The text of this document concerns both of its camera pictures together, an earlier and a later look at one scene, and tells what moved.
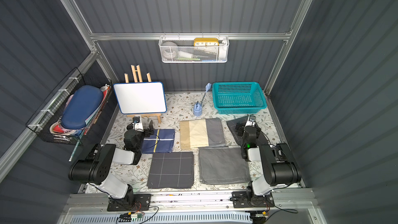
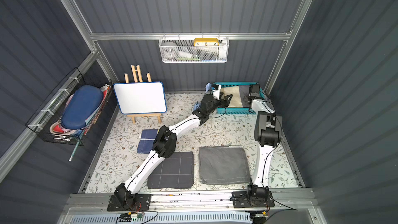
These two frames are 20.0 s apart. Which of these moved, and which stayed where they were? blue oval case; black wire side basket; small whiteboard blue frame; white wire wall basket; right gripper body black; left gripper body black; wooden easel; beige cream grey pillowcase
Moved: right gripper body black; left gripper body black; beige cream grey pillowcase
Stayed: small whiteboard blue frame; black wire side basket; blue oval case; wooden easel; white wire wall basket
